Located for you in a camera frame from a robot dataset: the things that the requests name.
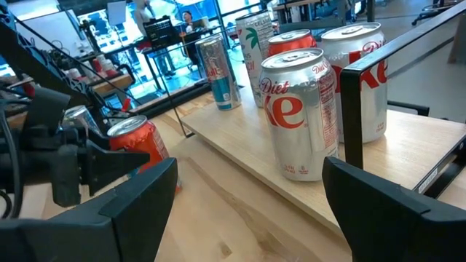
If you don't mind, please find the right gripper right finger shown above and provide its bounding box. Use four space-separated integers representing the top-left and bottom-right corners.
321 156 466 262

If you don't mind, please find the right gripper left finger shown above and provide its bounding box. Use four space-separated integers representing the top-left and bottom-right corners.
0 156 179 262

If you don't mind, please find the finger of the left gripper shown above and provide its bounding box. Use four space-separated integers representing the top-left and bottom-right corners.
85 139 151 197

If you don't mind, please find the red soda can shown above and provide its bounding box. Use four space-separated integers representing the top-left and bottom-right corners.
106 114 183 194

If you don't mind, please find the silver Diet Coke can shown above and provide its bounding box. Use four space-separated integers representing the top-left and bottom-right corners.
320 21 389 144
258 47 339 182

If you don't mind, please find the blue silver Red Bull can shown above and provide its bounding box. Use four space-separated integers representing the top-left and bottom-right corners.
62 104 104 136
194 33 243 111

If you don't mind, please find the Celsius Peach Vibe can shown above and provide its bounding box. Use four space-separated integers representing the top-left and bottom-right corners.
234 9 276 108

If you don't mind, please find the Fanta strawberry can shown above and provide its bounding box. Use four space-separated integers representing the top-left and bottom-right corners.
267 28 318 57

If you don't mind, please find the person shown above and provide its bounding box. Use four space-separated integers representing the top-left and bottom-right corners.
178 9 205 65
131 0 158 41

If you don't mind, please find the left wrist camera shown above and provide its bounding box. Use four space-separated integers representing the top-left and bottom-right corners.
22 86 71 129

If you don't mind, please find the wooden shelf black metal frame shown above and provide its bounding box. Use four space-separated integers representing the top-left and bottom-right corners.
154 0 466 234

